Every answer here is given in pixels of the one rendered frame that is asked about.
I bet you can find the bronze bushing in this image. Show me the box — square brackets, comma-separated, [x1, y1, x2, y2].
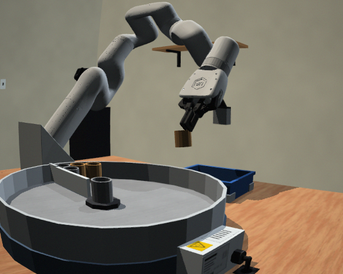
[85, 162, 102, 182]
[70, 163, 86, 177]
[174, 130, 192, 147]

